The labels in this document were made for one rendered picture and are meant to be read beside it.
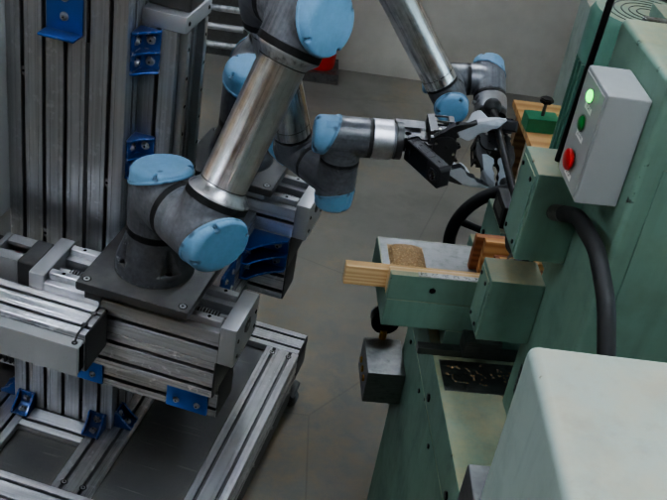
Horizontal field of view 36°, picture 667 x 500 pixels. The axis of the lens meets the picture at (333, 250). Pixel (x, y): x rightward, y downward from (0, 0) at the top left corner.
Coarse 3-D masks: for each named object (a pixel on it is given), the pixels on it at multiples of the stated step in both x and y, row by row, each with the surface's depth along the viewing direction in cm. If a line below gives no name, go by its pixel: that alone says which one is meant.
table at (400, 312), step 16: (384, 240) 204; (400, 240) 204; (416, 240) 205; (384, 256) 199; (432, 256) 201; (448, 256) 202; (464, 256) 203; (384, 288) 190; (384, 304) 188; (400, 304) 188; (416, 304) 188; (432, 304) 188; (384, 320) 190; (400, 320) 190; (416, 320) 190; (432, 320) 191; (448, 320) 191; (464, 320) 191
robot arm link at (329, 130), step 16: (320, 128) 190; (336, 128) 190; (352, 128) 191; (368, 128) 191; (320, 144) 191; (336, 144) 191; (352, 144) 191; (368, 144) 191; (336, 160) 193; (352, 160) 194
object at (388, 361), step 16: (368, 352) 219; (384, 352) 219; (400, 352) 220; (368, 368) 214; (384, 368) 215; (400, 368) 216; (368, 384) 215; (384, 384) 215; (400, 384) 215; (368, 400) 217; (384, 400) 218
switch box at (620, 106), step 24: (600, 72) 137; (624, 72) 138; (600, 96) 133; (624, 96) 131; (648, 96) 132; (576, 120) 141; (600, 120) 133; (624, 120) 133; (576, 144) 140; (600, 144) 134; (624, 144) 135; (576, 168) 139; (600, 168) 136; (624, 168) 137; (576, 192) 139; (600, 192) 139
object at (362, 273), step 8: (352, 264) 188; (360, 264) 188; (368, 264) 189; (376, 264) 189; (384, 264) 189; (392, 264) 190; (344, 272) 188; (352, 272) 188; (360, 272) 188; (368, 272) 188; (376, 272) 188; (384, 272) 188; (456, 272) 191; (464, 272) 191; (472, 272) 192; (344, 280) 189; (352, 280) 189; (360, 280) 189; (368, 280) 189; (376, 280) 189; (384, 280) 189
